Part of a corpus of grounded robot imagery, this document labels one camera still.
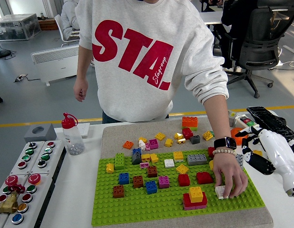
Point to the person's right forearm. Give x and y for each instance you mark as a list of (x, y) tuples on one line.
[(82, 64)]

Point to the green baseplate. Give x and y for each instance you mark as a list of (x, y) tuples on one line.
[(161, 209)]

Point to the yellow curved toy brick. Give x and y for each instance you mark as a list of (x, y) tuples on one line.
[(211, 165)]

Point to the clear storage crate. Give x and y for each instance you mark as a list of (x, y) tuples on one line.
[(16, 27)]

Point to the small pink flat toy brick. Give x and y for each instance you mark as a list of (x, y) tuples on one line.
[(144, 165)]

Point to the person's left hand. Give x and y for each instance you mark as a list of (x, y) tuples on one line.
[(229, 171)]

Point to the lime green tall toy brick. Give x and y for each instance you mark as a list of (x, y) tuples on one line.
[(120, 162)]

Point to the black office chair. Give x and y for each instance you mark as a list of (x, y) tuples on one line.
[(258, 42)]

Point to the black keyboard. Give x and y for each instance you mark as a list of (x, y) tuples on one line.
[(270, 122)]

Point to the grey floor socket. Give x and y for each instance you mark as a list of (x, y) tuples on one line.
[(20, 78)]

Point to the clear bottle red cap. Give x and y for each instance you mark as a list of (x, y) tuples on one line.
[(72, 140)]

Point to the wooden box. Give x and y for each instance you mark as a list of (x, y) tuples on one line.
[(48, 25)]

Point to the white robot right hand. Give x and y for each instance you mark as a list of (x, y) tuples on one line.
[(277, 152)]

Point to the brass valve red handwheel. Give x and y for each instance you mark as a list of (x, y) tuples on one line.
[(7, 205)]

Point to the lime green long toy brick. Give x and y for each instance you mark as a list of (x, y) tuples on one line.
[(194, 129)]

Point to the black fan base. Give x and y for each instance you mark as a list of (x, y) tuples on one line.
[(2, 53)]

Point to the red sloped toy brick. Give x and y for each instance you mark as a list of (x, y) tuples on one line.
[(204, 178)]

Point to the white switch box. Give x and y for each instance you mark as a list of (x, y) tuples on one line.
[(247, 121)]

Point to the light grey long toy brick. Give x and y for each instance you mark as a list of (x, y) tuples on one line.
[(197, 160)]

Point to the small yellow toy brick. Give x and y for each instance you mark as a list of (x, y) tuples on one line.
[(168, 142), (142, 139), (181, 140), (179, 136)]

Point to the wide pink flat toy brick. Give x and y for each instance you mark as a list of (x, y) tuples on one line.
[(192, 208)]

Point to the white panel heater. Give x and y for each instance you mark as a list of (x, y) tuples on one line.
[(54, 66)]

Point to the yellow and white toy brick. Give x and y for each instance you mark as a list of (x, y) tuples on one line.
[(178, 156)]

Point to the orange fruit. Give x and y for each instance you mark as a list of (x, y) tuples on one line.
[(235, 131)]

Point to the white flat toy brick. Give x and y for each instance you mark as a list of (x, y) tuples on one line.
[(169, 163)]

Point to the white square toy brick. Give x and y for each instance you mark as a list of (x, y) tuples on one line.
[(219, 191)]

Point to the orange long toy brick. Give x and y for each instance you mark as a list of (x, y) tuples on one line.
[(189, 122)]

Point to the white desk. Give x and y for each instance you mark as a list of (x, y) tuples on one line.
[(213, 17)]

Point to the black wristwatch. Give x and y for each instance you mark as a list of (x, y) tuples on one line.
[(229, 142)]

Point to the grey block with hole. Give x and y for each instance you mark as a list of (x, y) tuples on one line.
[(49, 135)]

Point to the dark grey sloped toy brick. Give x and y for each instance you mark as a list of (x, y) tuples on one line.
[(137, 159)]

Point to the large red toy brick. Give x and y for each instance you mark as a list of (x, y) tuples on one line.
[(186, 201)]

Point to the grey-brown mat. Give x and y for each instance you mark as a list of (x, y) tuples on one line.
[(118, 135)]

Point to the white chair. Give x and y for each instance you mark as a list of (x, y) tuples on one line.
[(58, 26)]

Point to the brown toy brick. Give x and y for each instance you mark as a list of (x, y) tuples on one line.
[(152, 172), (138, 182), (118, 192)]

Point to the person's left forearm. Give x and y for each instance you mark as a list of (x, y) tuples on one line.
[(218, 118)]

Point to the orange square toy brick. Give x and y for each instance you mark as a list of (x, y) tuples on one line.
[(128, 145)]

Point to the person's right hand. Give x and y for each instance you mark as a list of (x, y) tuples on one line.
[(80, 89)]

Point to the person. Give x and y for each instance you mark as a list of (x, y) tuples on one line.
[(68, 21), (235, 21), (137, 35)]

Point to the light grey tall toy brick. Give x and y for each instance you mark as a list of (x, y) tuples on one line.
[(239, 161)]

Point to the grey push-button box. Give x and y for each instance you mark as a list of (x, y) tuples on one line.
[(2, 198), (53, 154), (40, 197), (23, 156)]

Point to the red and white toy brick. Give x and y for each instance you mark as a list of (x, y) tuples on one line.
[(210, 152)]

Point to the magenta toy brick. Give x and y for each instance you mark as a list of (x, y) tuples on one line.
[(153, 144), (164, 182)]

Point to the small white toy brick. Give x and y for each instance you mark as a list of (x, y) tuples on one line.
[(141, 145)]

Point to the grey switch box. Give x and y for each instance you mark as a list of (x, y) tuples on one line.
[(232, 116)]

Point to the blue toy brick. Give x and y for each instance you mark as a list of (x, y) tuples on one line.
[(151, 187), (124, 178), (137, 152)]

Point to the white flat wall switch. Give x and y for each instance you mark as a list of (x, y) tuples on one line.
[(84, 129)]

